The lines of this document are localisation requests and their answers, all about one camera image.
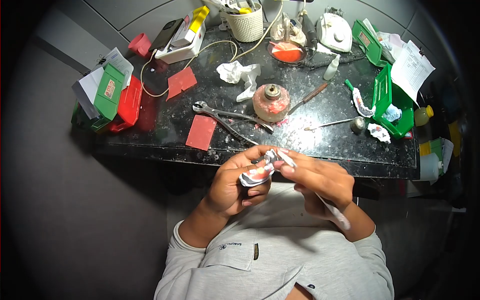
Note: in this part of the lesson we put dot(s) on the person's right hand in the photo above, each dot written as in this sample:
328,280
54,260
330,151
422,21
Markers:
322,180

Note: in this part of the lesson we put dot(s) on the person's left hand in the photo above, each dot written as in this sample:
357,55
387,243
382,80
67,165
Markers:
225,183

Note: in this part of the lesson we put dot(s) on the person's right thumb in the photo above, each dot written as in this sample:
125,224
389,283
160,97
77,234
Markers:
288,170

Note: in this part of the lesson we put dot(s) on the person's left fingers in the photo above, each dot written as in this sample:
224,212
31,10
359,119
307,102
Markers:
258,193

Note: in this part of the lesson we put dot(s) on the person's right index finger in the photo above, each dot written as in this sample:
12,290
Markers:
300,157

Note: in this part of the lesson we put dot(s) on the person's right fingers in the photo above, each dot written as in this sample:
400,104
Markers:
311,202

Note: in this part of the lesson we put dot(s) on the person's left thumb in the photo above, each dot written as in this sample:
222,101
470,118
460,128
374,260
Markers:
249,156

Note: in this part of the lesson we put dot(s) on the white dental cast pink wax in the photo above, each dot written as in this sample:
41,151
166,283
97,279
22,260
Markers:
258,174

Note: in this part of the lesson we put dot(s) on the metal wax carving tool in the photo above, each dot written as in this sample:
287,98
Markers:
333,212

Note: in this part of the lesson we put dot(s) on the metal pliers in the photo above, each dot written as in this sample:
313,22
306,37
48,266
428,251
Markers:
225,120

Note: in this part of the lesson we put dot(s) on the red wax sheet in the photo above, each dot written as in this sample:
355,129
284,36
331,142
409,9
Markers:
180,82
201,132

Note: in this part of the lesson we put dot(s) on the glass spirit burner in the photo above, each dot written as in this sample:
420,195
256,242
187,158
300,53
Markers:
270,103

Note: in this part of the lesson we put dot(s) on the small metal ladle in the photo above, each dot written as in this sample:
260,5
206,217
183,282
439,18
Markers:
358,123

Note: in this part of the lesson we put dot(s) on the person's body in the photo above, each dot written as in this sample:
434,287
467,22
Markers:
270,262

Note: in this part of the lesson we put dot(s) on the crumpled white tissue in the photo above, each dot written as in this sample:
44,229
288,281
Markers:
240,75

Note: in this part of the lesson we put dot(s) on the small white plaster cast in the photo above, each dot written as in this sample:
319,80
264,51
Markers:
379,132

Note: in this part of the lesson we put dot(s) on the small white dropper bottle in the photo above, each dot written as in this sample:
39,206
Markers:
331,69

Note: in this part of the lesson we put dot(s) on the blue marked plaster cast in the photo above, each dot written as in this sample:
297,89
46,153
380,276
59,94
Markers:
393,113

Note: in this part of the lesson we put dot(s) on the bowl of red wax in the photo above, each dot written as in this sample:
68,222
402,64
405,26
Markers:
288,54

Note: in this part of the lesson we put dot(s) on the open green plastic box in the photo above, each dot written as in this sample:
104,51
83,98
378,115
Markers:
399,93

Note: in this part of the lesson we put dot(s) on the white plastic bottle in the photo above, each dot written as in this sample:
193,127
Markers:
429,167

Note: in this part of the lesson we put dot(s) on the black motor handpiece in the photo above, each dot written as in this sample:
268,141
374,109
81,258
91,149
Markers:
310,30

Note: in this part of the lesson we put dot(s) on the clear plastic bag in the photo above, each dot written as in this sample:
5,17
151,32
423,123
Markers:
287,30

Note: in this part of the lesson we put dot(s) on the yellow capped bottle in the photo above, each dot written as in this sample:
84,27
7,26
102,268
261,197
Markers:
423,116

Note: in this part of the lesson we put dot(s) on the white micromotor control unit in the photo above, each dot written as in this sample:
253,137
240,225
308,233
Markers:
333,32

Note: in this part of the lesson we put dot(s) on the white box with yellow lid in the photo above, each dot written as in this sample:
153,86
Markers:
187,41

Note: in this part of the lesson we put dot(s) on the red plastic box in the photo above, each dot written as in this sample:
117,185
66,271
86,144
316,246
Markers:
129,103

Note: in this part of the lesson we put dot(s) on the white woven basket with tools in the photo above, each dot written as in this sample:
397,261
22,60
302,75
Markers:
245,24

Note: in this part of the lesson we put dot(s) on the green box with red label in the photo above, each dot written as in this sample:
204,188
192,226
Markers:
367,43

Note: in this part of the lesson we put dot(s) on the printed paper forms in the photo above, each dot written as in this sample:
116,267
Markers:
412,69

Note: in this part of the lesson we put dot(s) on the black smartphone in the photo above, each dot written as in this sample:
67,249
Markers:
166,34

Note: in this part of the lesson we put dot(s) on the green box with white label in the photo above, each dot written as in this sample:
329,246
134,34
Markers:
108,93

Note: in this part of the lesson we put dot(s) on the pink plastic cup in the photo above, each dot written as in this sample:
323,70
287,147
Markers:
139,44

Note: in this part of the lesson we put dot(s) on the clipped white papers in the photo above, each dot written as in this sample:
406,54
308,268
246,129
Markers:
90,88

